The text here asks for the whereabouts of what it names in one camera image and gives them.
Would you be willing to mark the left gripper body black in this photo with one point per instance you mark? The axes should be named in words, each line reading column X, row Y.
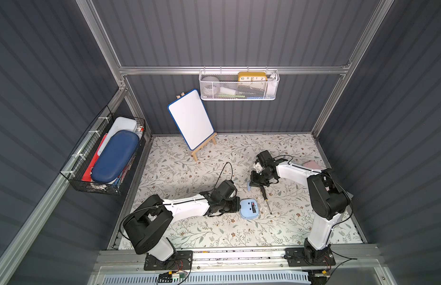
column 233, row 205

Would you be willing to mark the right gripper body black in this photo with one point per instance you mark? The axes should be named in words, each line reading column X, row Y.
column 260, row 180

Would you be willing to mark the black yellow screwdriver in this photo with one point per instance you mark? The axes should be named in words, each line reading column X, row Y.
column 265, row 197

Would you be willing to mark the light blue alarm clock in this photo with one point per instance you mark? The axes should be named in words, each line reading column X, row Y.
column 245, row 209

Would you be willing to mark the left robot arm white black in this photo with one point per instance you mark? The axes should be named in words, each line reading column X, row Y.
column 145, row 227

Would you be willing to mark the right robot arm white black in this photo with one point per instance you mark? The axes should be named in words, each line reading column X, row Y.
column 328, row 199

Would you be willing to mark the pink rectangular case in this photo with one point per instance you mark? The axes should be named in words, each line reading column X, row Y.
column 312, row 165

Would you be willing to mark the small wooden easel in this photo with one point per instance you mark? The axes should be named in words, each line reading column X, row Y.
column 204, row 144

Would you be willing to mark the yellow clock in basket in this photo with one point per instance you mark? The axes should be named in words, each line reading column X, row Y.
column 248, row 76

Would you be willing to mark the tape roll in basket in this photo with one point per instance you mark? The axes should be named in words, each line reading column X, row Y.
column 209, row 86

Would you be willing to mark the dark blue oval case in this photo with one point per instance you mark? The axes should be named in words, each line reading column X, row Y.
column 115, row 157

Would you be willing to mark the white plastic box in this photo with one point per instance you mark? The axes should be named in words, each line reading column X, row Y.
column 121, row 123

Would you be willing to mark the red folder in basket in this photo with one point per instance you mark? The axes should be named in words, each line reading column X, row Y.
column 87, row 174

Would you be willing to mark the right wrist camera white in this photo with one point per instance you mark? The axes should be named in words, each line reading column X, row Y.
column 258, row 167

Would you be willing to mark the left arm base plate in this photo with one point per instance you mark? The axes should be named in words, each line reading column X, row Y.
column 181, row 260

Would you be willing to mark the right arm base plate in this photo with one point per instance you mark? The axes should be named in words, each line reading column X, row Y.
column 308, row 257

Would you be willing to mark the white wire wall basket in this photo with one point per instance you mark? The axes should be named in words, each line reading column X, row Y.
column 231, row 89

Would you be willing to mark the white board blue frame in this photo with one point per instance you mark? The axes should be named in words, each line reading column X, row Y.
column 191, row 119

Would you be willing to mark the black wire side basket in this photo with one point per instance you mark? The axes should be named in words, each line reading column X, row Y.
column 82, row 155

